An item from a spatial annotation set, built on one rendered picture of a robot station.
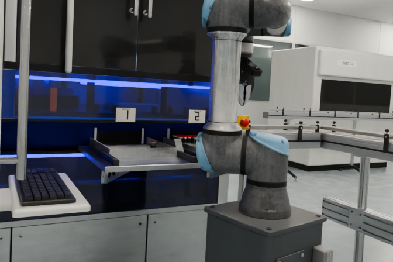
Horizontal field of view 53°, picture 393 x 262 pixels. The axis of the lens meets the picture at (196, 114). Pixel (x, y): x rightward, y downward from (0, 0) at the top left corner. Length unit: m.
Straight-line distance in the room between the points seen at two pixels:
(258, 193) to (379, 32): 8.97
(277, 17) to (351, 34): 8.18
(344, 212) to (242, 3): 1.58
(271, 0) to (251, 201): 0.56
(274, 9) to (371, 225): 1.49
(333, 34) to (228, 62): 7.84
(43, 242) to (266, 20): 1.21
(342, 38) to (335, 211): 6.91
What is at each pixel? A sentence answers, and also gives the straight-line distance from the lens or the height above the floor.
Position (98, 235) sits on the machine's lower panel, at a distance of 1.80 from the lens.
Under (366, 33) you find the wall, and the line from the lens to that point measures 9.67.
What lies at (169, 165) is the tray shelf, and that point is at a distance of 1.37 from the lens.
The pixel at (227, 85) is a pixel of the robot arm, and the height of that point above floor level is 1.15.
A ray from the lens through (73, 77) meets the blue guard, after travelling 1.66.
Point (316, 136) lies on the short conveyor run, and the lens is 2.43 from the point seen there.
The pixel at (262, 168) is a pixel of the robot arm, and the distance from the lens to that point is 1.13.
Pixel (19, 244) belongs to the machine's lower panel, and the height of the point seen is 0.51.
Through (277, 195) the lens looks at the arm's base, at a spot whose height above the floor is 0.85.
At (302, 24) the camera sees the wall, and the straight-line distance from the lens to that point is 8.38.
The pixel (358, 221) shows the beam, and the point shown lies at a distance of 2.37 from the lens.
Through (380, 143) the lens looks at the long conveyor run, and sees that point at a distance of 2.20.
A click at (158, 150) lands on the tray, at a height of 0.91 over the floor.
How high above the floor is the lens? 1.12
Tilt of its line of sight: 3 degrees down
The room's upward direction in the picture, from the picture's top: 3 degrees clockwise
